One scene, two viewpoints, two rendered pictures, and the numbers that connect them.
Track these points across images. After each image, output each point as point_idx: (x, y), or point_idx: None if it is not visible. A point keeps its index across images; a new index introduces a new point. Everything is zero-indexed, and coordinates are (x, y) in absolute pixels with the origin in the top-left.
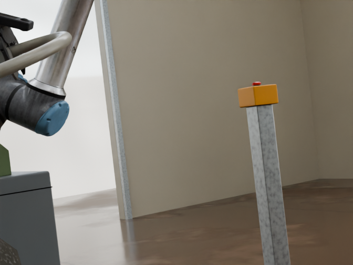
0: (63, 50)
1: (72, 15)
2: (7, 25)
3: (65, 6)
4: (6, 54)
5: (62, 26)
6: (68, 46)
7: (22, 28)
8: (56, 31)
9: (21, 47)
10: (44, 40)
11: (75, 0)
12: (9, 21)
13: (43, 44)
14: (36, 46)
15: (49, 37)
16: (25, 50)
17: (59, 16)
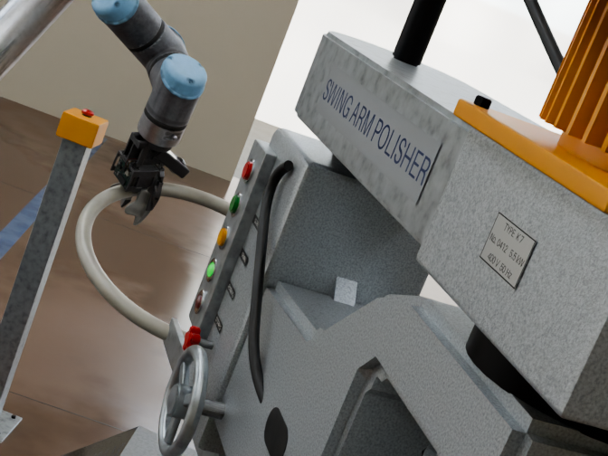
0: (4, 72)
1: (40, 30)
2: (169, 167)
3: (37, 14)
4: (156, 204)
5: (22, 40)
6: (11, 67)
7: (180, 175)
8: (10, 44)
9: (162, 192)
10: (203, 200)
11: (54, 12)
12: (175, 164)
13: (195, 202)
14: (183, 198)
15: (213, 203)
16: (164, 195)
17: (22, 23)
